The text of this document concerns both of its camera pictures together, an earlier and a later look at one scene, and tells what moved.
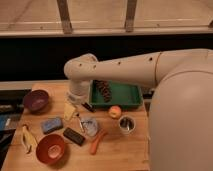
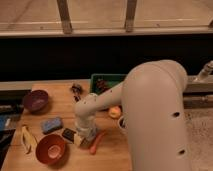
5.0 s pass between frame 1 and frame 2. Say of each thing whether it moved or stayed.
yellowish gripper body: moved
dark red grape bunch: stayed
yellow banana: stayed
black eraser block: stayed
